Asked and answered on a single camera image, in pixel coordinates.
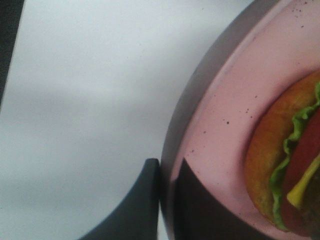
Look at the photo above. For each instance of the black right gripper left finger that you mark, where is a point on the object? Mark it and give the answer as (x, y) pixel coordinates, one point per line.
(136, 217)

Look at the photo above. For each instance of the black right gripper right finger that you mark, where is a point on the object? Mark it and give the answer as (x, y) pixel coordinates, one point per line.
(198, 215)

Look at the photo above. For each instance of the toy burger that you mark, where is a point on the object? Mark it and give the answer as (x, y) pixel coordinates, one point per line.
(282, 162)

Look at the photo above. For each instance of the pink round plate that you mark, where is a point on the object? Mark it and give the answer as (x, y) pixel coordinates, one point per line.
(269, 46)

